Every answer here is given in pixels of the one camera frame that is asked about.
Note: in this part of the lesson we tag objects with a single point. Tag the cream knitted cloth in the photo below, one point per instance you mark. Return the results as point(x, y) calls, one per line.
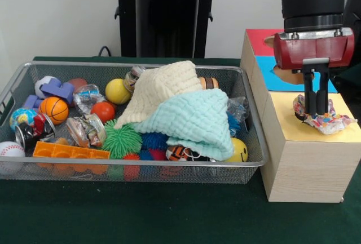
point(160, 86)

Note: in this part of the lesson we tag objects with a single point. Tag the green spiky ball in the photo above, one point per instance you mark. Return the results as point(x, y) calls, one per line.
point(121, 139)

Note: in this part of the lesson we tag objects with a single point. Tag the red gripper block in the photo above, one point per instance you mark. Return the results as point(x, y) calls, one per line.
point(310, 52)

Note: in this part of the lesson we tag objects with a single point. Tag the yellow smiley ball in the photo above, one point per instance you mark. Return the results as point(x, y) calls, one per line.
point(241, 149)

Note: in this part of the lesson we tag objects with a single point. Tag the orange basketball toy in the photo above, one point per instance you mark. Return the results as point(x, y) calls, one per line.
point(53, 110)

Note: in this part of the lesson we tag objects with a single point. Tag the orange plastic tray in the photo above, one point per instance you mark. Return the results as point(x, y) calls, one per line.
point(70, 152)

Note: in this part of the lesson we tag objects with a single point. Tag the wooden box with three holes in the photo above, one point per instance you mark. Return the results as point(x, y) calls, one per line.
point(310, 170)

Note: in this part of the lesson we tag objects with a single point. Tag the plain yellow ball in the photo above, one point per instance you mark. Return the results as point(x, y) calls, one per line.
point(118, 92)

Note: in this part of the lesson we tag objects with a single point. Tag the globe print ball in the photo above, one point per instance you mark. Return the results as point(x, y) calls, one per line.
point(21, 117)

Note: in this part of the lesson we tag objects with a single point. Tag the light blue muslin cloth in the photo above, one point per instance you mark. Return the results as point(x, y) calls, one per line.
point(197, 117)

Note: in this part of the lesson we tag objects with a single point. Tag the white baseball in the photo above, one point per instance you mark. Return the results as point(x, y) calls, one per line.
point(11, 149)

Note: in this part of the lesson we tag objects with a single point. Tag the multicoloured frayed cloth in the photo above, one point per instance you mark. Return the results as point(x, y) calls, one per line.
point(330, 123)

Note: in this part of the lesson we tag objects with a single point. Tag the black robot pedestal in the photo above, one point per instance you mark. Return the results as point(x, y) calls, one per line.
point(169, 15)

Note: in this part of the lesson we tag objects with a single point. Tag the red rubber ball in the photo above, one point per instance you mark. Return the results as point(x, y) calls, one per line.
point(103, 112)

